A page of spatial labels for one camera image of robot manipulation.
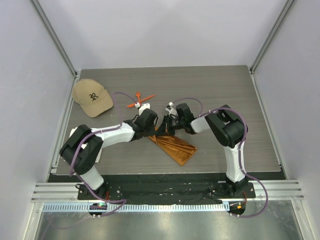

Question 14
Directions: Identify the orange plastic fork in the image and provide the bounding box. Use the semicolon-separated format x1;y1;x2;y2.
135;91;141;103

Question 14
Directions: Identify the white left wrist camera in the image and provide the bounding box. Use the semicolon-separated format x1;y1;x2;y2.
135;102;151;116

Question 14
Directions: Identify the orange cloth napkin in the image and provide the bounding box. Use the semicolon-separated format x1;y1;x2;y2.
148;135;197;167

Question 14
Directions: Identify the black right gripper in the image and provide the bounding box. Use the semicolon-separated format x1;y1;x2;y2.
154;114;185;137

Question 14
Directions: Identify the beige baseball cap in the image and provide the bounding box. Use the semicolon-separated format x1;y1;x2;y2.
71;79;114;118

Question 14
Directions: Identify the white folded towel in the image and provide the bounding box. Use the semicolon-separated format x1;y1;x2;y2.
69;127;102;163

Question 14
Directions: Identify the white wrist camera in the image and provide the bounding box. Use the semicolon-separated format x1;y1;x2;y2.
165;101;177;116
135;102;151;116

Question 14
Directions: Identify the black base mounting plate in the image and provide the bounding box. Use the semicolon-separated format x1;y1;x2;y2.
76;173;256;205

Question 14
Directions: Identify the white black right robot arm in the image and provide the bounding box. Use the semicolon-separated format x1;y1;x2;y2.
156;102;249;198

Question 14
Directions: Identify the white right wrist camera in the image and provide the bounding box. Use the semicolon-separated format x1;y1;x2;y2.
165;101;177;116

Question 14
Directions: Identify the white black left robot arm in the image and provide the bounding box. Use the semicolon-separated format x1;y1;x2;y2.
59;108;158;200

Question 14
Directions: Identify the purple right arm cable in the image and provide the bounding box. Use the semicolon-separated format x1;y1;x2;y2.
172;97;270;220

